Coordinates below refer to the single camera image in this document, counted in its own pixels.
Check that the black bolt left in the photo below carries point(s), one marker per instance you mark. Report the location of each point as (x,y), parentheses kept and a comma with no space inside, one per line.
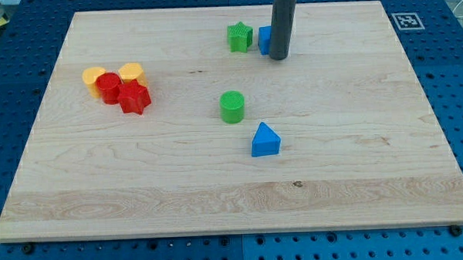
(27,249)

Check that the white fiducial marker tag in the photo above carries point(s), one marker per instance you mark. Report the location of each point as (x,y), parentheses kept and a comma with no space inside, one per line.
(407,21)

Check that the black bolt right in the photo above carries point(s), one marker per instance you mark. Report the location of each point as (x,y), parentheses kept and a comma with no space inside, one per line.
(455,230)

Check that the green cylinder block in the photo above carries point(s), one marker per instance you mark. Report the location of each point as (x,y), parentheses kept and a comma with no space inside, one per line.
(232,106)

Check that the red star block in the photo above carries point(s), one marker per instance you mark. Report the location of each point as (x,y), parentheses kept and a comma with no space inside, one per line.
(133,97)

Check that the blue cube block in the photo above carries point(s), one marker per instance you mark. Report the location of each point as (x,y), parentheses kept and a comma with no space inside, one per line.
(264,39)

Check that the yellow hexagon block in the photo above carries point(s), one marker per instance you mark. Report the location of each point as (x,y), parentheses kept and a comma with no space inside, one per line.
(133,71)

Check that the yellow heart block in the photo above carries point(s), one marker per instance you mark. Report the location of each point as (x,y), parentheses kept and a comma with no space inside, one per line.
(90,76)

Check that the red cylinder block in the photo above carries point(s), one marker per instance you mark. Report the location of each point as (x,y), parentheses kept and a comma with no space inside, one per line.
(109,86)

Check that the light wooden board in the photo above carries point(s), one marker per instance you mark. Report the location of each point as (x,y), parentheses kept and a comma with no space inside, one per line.
(361,147)

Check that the blue triangle block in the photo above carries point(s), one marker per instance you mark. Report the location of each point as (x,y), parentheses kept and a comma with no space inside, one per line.
(266,141)

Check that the black bolt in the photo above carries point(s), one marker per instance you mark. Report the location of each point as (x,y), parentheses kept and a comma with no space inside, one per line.
(27,249)
(455,230)

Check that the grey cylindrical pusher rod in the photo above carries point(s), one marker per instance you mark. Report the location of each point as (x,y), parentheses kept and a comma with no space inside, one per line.
(283,12)

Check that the green star block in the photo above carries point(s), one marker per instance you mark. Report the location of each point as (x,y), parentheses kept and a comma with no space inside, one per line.
(239,37)

